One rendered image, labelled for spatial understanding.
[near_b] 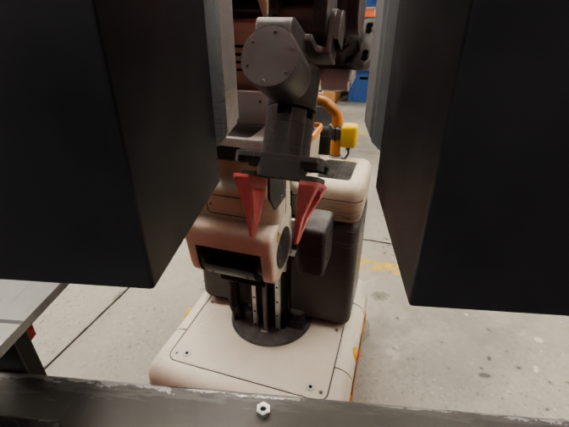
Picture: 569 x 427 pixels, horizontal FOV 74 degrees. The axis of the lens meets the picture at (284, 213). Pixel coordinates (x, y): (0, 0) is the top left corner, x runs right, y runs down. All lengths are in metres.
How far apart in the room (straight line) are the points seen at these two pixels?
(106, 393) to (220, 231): 0.47
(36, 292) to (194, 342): 0.94
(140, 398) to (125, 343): 1.34
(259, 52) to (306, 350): 1.03
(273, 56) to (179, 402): 0.36
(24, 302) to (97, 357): 1.38
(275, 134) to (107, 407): 0.34
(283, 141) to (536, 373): 1.58
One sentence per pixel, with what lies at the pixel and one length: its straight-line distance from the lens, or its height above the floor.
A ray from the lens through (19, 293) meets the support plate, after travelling 0.43.
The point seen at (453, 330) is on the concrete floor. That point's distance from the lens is 1.87.
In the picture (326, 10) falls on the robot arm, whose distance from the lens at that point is 0.45.
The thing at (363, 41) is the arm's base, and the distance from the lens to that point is 0.71.
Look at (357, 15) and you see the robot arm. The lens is 0.57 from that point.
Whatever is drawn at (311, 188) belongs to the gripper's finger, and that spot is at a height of 1.06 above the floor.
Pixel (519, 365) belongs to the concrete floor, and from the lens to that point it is 1.84.
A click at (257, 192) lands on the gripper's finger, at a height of 1.03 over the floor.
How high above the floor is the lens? 1.23
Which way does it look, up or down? 29 degrees down
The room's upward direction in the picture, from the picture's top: straight up
